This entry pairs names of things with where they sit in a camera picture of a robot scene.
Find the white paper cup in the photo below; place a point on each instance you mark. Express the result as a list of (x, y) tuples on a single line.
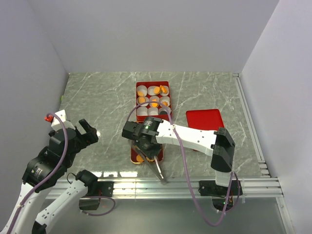
[(168, 112), (144, 104), (142, 88), (165, 100), (142, 111), (154, 97), (164, 90), (150, 91), (152, 111)]

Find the dark red gold-rimmed tray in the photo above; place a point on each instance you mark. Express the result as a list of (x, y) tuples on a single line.
[(160, 156)]

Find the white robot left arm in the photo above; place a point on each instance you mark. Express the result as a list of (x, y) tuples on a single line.
[(43, 172)]

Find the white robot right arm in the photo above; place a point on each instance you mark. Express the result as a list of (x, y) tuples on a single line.
[(222, 158)]

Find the orange fish cookie top cup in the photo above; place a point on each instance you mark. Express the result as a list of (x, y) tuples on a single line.
[(164, 89)]

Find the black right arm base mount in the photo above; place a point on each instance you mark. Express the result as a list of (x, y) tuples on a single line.
[(218, 193)]

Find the orange chip cookie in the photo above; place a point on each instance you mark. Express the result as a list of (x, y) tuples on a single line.
[(139, 159)]

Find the orange round cookie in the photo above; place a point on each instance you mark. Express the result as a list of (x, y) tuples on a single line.
[(157, 90)]

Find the red cookie box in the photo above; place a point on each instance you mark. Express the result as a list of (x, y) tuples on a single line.
[(165, 91)]

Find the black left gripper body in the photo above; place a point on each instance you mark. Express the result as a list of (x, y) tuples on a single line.
[(80, 144)]

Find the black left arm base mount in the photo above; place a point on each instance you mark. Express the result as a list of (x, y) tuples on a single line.
[(99, 193)]

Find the silver slotted tongs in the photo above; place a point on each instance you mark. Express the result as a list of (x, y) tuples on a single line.
[(150, 159)]

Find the red box lid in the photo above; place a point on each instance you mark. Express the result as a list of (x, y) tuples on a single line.
[(206, 130)]

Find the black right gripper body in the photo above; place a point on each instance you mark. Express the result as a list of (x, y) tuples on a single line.
[(148, 151)]

